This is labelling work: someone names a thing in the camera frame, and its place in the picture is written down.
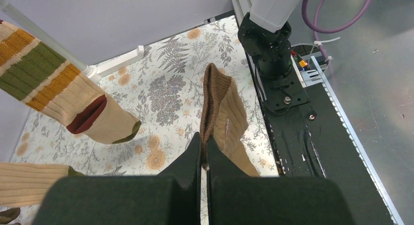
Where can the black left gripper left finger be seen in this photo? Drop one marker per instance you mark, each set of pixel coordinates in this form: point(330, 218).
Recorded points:
point(171, 197)

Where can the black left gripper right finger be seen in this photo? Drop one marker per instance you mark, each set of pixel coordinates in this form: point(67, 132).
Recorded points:
point(234, 198)

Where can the tan brown cuff sock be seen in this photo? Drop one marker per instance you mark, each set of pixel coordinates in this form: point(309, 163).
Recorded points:
point(225, 119)

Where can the red cuff multicolour sock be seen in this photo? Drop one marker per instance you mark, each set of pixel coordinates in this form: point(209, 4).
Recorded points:
point(25, 184)
point(39, 77)

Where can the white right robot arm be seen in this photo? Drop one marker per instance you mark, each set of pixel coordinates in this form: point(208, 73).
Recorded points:
point(264, 34)

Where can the floral patterned table mat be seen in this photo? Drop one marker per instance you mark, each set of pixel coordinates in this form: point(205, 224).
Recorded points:
point(164, 90)

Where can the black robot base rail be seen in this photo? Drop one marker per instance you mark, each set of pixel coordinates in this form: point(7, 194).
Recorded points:
point(312, 136)

